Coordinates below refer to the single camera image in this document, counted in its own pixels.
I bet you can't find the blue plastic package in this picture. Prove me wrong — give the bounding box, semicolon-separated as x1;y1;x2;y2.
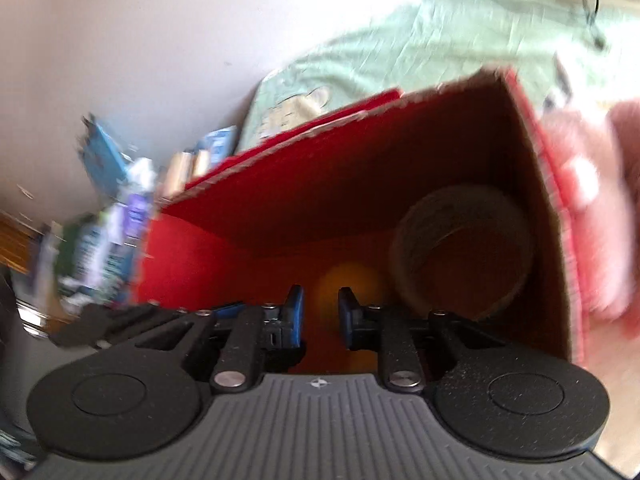
80;115;133;193

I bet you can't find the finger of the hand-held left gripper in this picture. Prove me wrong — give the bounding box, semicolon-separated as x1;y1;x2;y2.
49;301;246;348

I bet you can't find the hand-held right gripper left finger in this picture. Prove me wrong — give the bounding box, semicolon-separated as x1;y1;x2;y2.
134;284;307;395

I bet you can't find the purple packet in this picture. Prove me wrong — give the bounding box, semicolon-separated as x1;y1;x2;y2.
112;190;156;246

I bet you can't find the yellow bulb-shaped toy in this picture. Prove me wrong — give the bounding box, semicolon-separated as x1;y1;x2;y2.
305;260;390;373

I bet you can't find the blue covered book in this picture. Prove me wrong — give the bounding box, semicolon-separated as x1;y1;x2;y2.
197;126;239;166

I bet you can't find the red cardboard box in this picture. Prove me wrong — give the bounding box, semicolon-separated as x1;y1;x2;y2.
132;67;586;376

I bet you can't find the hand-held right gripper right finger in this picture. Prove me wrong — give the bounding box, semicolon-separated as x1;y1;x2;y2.
337;286;507;394

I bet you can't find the brown packing tape roll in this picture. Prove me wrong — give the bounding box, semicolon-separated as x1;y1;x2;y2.
390;185;535;322

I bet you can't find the wooden cabinet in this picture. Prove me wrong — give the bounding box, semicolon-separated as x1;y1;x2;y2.
0;210;56;276

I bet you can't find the light green bedsheet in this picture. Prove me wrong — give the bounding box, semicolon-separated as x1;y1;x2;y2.
240;0;640;161

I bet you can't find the black cable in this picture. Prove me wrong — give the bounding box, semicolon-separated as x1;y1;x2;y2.
475;0;608;51

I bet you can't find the pile of folded clothes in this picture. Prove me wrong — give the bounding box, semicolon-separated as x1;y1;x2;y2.
30;210;151;311

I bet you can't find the stack of books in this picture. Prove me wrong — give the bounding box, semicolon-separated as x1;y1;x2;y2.
160;147;211;198

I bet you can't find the pink fluffy cloth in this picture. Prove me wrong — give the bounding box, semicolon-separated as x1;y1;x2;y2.
537;100;640;341

